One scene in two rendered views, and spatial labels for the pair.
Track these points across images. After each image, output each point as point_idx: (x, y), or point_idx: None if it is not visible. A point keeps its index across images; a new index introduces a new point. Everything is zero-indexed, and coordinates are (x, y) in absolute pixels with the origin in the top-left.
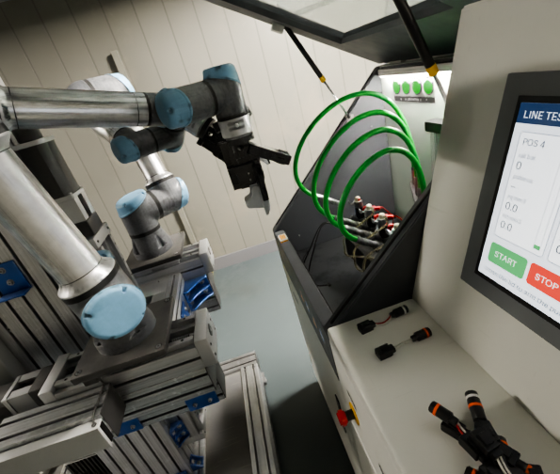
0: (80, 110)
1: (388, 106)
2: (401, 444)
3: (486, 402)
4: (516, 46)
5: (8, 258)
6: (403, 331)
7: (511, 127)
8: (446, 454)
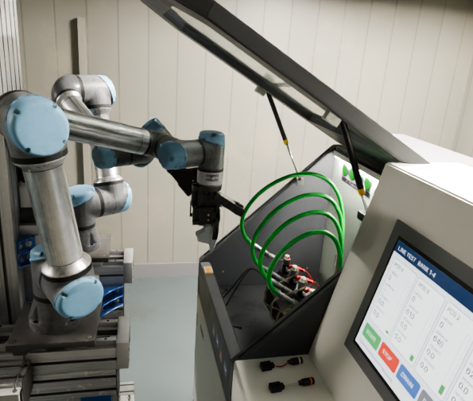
0: (103, 136)
1: (335, 181)
2: None
3: None
4: (404, 205)
5: None
6: (294, 376)
7: (391, 252)
8: None
